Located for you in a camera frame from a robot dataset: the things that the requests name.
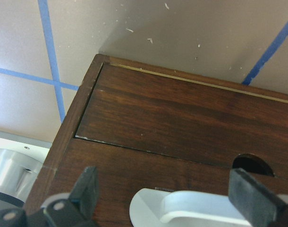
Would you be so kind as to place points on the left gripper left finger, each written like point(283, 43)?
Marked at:
point(85, 193)

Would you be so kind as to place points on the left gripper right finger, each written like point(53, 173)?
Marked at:
point(253, 200)

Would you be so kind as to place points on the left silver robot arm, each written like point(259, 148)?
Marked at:
point(148, 207)

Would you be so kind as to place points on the dark wooden cabinet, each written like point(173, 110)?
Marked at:
point(75, 132)

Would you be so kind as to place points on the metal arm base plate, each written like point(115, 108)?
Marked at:
point(24, 144)

